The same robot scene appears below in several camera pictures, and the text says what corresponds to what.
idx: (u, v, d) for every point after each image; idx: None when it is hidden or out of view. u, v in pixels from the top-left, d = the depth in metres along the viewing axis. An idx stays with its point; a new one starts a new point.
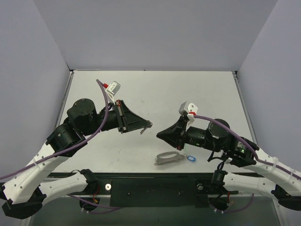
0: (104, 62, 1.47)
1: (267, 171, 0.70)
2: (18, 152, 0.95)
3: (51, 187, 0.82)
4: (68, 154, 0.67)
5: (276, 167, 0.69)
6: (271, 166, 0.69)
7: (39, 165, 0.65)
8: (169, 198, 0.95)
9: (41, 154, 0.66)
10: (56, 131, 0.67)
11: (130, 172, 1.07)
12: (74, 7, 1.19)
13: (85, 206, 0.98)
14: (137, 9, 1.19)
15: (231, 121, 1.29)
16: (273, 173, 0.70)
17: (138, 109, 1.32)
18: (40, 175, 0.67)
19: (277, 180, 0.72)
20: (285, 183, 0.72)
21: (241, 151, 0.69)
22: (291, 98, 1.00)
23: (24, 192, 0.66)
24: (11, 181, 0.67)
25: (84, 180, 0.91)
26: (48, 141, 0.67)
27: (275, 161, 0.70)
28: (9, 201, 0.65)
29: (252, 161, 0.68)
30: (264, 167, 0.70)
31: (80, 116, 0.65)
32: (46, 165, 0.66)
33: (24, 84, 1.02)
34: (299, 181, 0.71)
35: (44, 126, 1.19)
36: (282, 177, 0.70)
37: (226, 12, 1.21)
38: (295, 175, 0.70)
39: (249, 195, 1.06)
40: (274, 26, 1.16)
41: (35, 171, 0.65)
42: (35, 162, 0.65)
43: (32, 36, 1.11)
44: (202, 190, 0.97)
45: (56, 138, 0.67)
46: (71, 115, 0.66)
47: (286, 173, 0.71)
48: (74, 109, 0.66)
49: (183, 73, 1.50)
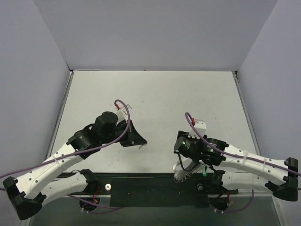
0: (104, 62, 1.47)
1: (240, 164, 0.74)
2: (18, 152, 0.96)
3: (51, 188, 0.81)
4: (84, 156, 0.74)
5: (247, 159, 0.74)
6: (241, 159, 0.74)
7: (59, 162, 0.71)
8: (169, 198, 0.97)
9: (61, 151, 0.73)
10: (77, 134, 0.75)
11: (130, 172, 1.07)
12: (74, 7, 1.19)
13: (85, 206, 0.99)
14: (137, 8, 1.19)
15: (231, 121, 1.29)
16: (246, 165, 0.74)
17: (138, 109, 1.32)
18: (56, 172, 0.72)
19: (253, 172, 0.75)
20: (263, 173, 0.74)
21: (210, 150, 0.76)
22: (291, 98, 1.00)
23: (37, 188, 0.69)
24: (26, 176, 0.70)
25: (84, 180, 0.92)
26: (69, 141, 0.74)
27: (246, 154, 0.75)
28: (20, 194, 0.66)
29: (222, 156, 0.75)
30: (235, 161, 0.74)
31: (107, 123, 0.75)
32: (65, 162, 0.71)
33: (24, 84, 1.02)
34: (275, 168, 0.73)
35: (44, 126, 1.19)
36: (256, 168, 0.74)
37: (227, 11, 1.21)
38: (267, 163, 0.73)
39: (249, 195, 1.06)
40: (275, 25, 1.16)
41: (52, 167, 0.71)
42: (55, 157, 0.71)
43: (32, 36, 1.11)
44: (202, 190, 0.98)
45: (77, 140, 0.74)
46: (99, 121, 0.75)
47: (260, 163, 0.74)
48: (102, 117, 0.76)
49: (183, 73, 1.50)
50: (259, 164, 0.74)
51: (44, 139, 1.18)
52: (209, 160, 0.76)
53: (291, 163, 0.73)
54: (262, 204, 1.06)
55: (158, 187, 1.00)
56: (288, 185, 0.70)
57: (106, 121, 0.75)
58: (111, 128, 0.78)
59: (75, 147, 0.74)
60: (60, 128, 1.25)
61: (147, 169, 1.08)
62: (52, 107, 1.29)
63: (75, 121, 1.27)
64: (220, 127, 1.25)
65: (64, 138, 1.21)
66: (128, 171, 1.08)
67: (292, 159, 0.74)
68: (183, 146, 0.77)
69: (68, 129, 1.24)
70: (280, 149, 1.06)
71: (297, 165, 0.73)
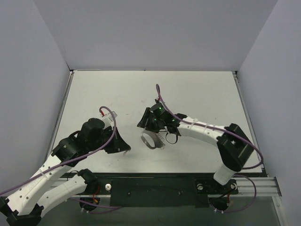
0: (104, 62, 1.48)
1: (188, 128, 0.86)
2: (18, 153, 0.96)
3: (48, 197, 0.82)
4: (72, 164, 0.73)
5: (194, 124, 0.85)
6: (190, 124, 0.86)
7: (46, 175, 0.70)
8: (169, 199, 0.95)
9: (47, 164, 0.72)
10: (62, 143, 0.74)
11: (130, 173, 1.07)
12: (73, 8, 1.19)
13: (85, 206, 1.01)
14: (137, 9, 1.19)
15: (231, 121, 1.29)
16: (193, 130, 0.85)
17: (138, 109, 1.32)
18: (46, 185, 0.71)
19: (200, 136, 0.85)
20: (204, 136, 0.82)
21: (172, 120, 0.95)
22: (291, 99, 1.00)
23: (29, 203, 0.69)
24: (16, 193, 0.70)
25: (83, 182, 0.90)
26: (54, 151, 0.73)
27: (195, 121, 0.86)
28: (14, 213, 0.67)
29: (178, 123, 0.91)
30: (185, 126, 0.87)
31: (95, 129, 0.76)
32: (53, 174, 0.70)
33: (24, 85, 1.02)
34: (215, 131, 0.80)
35: (44, 126, 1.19)
36: (199, 131, 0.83)
37: (226, 12, 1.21)
38: (208, 126, 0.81)
39: (252, 195, 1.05)
40: (275, 25, 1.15)
41: (41, 181, 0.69)
42: (41, 172, 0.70)
43: (32, 36, 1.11)
44: (202, 190, 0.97)
45: (62, 149, 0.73)
46: (86, 127, 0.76)
47: (203, 127, 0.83)
48: (89, 123, 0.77)
49: (182, 72, 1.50)
50: (202, 128, 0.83)
51: (44, 140, 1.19)
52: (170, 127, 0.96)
53: (231, 126, 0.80)
54: (263, 205, 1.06)
55: (158, 187, 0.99)
56: (221, 143, 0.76)
57: (93, 126, 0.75)
58: (98, 134, 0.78)
59: (60, 157, 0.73)
60: (60, 128, 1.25)
61: (147, 169, 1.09)
62: (52, 107, 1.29)
63: (75, 121, 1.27)
64: None
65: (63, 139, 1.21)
66: (128, 171, 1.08)
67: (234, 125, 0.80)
68: (157, 110, 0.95)
69: (68, 129, 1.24)
70: (280, 150, 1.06)
71: (235, 129, 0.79)
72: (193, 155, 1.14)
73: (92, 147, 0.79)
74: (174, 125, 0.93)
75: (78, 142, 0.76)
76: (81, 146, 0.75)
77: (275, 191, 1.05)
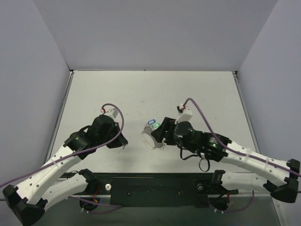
0: (104, 62, 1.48)
1: (241, 161, 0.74)
2: (18, 153, 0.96)
3: (51, 191, 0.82)
4: (82, 156, 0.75)
5: (249, 157, 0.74)
6: (243, 156, 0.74)
7: (58, 164, 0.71)
8: (169, 198, 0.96)
9: (59, 154, 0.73)
10: (74, 135, 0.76)
11: (130, 173, 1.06)
12: (73, 7, 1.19)
13: (85, 206, 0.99)
14: (137, 9, 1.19)
15: (231, 121, 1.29)
16: (249, 164, 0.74)
17: (138, 109, 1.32)
18: (56, 174, 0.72)
19: (255, 170, 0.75)
20: (263, 172, 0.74)
21: (212, 145, 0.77)
22: (291, 99, 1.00)
23: (38, 192, 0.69)
24: (26, 181, 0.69)
25: (84, 181, 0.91)
26: (66, 142, 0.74)
27: (249, 152, 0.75)
28: (23, 200, 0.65)
29: (223, 149, 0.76)
30: (236, 158, 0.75)
31: (105, 122, 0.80)
32: (64, 164, 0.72)
33: (24, 85, 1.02)
34: (277, 168, 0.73)
35: (44, 126, 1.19)
36: (257, 166, 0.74)
37: (226, 12, 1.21)
38: (270, 163, 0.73)
39: (250, 195, 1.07)
40: (275, 25, 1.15)
41: (53, 170, 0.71)
42: (53, 161, 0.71)
43: (32, 36, 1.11)
44: (202, 190, 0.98)
45: (74, 141, 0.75)
46: (97, 122, 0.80)
47: (262, 162, 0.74)
48: (100, 118, 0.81)
49: (182, 72, 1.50)
50: (262, 163, 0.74)
51: (44, 140, 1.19)
52: (209, 154, 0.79)
53: (293, 164, 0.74)
54: (263, 205, 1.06)
55: (158, 187, 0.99)
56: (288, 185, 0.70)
57: (104, 121, 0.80)
58: (108, 130, 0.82)
59: (72, 147, 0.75)
60: (60, 128, 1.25)
61: (147, 169, 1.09)
62: (52, 107, 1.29)
63: (75, 121, 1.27)
64: (220, 127, 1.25)
65: (63, 139, 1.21)
66: (128, 171, 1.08)
67: (295, 160, 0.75)
68: (190, 133, 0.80)
69: (68, 130, 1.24)
70: (280, 149, 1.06)
71: (297, 166, 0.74)
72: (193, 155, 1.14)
73: (101, 142, 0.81)
74: (219, 152, 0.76)
75: (88, 136, 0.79)
76: (91, 140, 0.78)
77: None
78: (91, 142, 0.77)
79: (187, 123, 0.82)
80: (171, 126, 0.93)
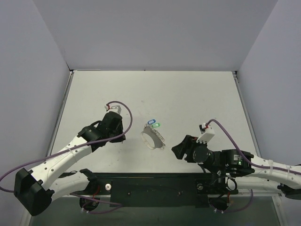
0: (104, 62, 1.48)
1: (266, 174, 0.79)
2: (18, 153, 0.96)
3: (57, 183, 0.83)
4: (94, 147, 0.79)
5: (273, 169, 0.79)
6: (268, 169, 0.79)
7: (73, 151, 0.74)
8: (169, 198, 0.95)
9: (73, 142, 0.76)
10: (87, 127, 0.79)
11: (130, 173, 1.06)
12: (73, 8, 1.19)
13: (85, 206, 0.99)
14: (137, 9, 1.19)
15: (231, 121, 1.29)
16: (273, 175, 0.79)
17: (138, 109, 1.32)
18: (70, 161, 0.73)
19: (277, 179, 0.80)
20: (285, 181, 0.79)
21: (239, 164, 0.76)
22: (291, 99, 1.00)
23: (52, 177, 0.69)
24: (40, 166, 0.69)
25: (86, 178, 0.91)
26: (80, 133, 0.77)
27: (272, 164, 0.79)
28: (39, 182, 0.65)
29: (250, 166, 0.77)
30: (262, 172, 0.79)
31: (116, 118, 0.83)
32: (79, 152, 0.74)
33: (24, 85, 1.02)
34: (297, 175, 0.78)
35: (44, 126, 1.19)
36: (280, 176, 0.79)
37: (226, 12, 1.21)
38: (291, 171, 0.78)
39: (249, 195, 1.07)
40: (275, 25, 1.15)
41: (67, 156, 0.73)
42: (69, 148, 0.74)
43: (32, 36, 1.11)
44: (202, 190, 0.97)
45: (87, 133, 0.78)
46: (108, 117, 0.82)
47: (284, 172, 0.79)
48: (111, 114, 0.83)
49: (182, 72, 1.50)
50: (283, 172, 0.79)
51: (44, 140, 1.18)
52: (235, 173, 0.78)
53: None
54: (263, 205, 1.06)
55: (158, 187, 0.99)
56: None
57: (114, 117, 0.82)
58: (118, 125, 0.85)
59: (85, 138, 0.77)
60: (60, 128, 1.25)
61: (148, 169, 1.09)
62: (52, 107, 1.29)
63: (75, 121, 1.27)
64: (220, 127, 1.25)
65: (63, 138, 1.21)
66: (129, 171, 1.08)
67: None
68: (209, 157, 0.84)
69: (68, 130, 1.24)
70: (280, 150, 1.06)
71: None
72: None
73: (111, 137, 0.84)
74: (246, 169, 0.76)
75: (99, 130, 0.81)
76: (102, 133, 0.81)
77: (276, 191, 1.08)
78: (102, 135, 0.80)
79: (204, 149, 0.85)
80: (193, 145, 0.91)
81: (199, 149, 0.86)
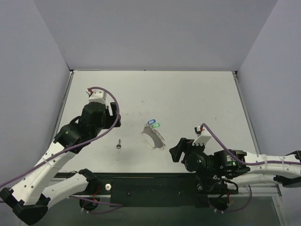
0: (104, 62, 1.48)
1: (263, 169, 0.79)
2: (18, 153, 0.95)
3: (53, 189, 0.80)
4: (76, 150, 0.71)
5: (268, 163, 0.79)
6: (263, 164, 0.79)
7: (50, 162, 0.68)
8: (169, 198, 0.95)
9: (51, 151, 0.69)
10: (63, 130, 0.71)
11: (130, 173, 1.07)
12: (73, 8, 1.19)
13: (85, 206, 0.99)
14: (137, 9, 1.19)
15: (231, 121, 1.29)
16: (268, 169, 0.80)
17: (138, 109, 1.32)
18: (50, 173, 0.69)
19: (273, 173, 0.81)
20: (281, 173, 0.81)
21: (233, 164, 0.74)
22: (291, 99, 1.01)
23: (35, 193, 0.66)
24: (21, 183, 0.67)
25: (84, 179, 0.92)
26: (56, 138, 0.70)
27: (266, 158, 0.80)
28: (20, 203, 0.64)
29: (246, 166, 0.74)
30: (257, 168, 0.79)
31: (95, 112, 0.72)
32: (57, 162, 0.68)
33: (24, 85, 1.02)
34: (291, 165, 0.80)
35: (44, 127, 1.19)
36: (276, 169, 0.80)
37: (227, 12, 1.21)
38: (285, 162, 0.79)
39: (248, 195, 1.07)
40: (275, 25, 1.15)
41: (45, 169, 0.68)
42: (45, 159, 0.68)
43: (32, 36, 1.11)
44: (202, 190, 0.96)
45: (64, 136, 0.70)
46: (86, 111, 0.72)
47: (278, 164, 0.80)
48: (89, 107, 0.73)
49: (182, 72, 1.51)
50: (278, 165, 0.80)
51: (44, 140, 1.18)
52: (231, 174, 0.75)
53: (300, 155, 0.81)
54: (262, 204, 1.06)
55: (158, 187, 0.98)
56: None
57: (94, 110, 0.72)
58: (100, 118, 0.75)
59: (64, 142, 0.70)
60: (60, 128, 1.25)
61: (147, 169, 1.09)
62: (52, 107, 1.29)
63: None
64: (220, 127, 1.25)
65: None
66: (129, 171, 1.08)
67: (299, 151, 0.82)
68: (200, 164, 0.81)
69: None
70: (280, 150, 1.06)
71: None
72: None
73: (95, 133, 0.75)
74: (242, 170, 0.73)
75: (80, 127, 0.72)
76: (83, 132, 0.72)
77: (275, 191, 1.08)
78: (83, 134, 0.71)
79: (195, 156, 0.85)
80: (188, 148, 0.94)
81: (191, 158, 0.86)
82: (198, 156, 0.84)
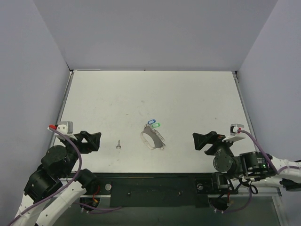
0: (104, 62, 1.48)
1: (285, 173, 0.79)
2: (19, 155, 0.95)
3: (47, 214, 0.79)
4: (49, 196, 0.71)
5: (290, 168, 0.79)
6: (286, 168, 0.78)
7: (25, 214, 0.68)
8: (169, 198, 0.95)
9: (25, 204, 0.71)
10: (30, 181, 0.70)
11: (130, 172, 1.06)
12: (73, 8, 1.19)
13: (85, 207, 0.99)
14: (137, 10, 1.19)
15: (231, 121, 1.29)
16: (289, 174, 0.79)
17: (138, 109, 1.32)
18: (29, 222, 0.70)
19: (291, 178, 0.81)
20: (298, 178, 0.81)
21: (263, 166, 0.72)
22: (291, 99, 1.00)
23: None
24: None
25: (80, 187, 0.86)
26: (25, 192, 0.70)
27: (288, 163, 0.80)
28: None
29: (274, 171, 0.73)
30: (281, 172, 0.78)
31: (54, 163, 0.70)
32: (31, 213, 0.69)
33: (24, 85, 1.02)
34: None
35: (45, 127, 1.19)
36: (295, 174, 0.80)
37: (226, 12, 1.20)
38: None
39: (248, 195, 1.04)
40: (275, 25, 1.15)
41: (23, 221, 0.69)
42: (19, 213, 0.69)
43: (32, 36, 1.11)
44: (202, 190, 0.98)
45: (31, 188, 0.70)
46: (45, 162, 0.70)
47: (297, 169, 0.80)
48: (48, 157, 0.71)
49: (181, 73, 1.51)
50: (297, 170, 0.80)
51: (44, 141, 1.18)
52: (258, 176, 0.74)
53: None
54: (262, 204, 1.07)
55: (158, 187, 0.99)
56: None
57: (51, 161, 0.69)
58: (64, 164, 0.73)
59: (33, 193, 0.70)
60: None
61: (148, 169, 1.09)
62: (52, 107, 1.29)
63: (75, 121, 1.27)
64: (220, 127, 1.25)
65: None
66: (129, 171, 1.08)
67: None
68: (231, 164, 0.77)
69: None
70: (280, 150, 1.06)
71: None
72: (191, 155, 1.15)
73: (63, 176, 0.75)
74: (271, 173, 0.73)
75: (46, 175, 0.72)
76: (50, 181, 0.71)
77: (275, 191, 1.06)
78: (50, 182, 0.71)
79: (224, 156, 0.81)
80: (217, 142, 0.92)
81: (218, 158, 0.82)
82: (227, 156, 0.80)
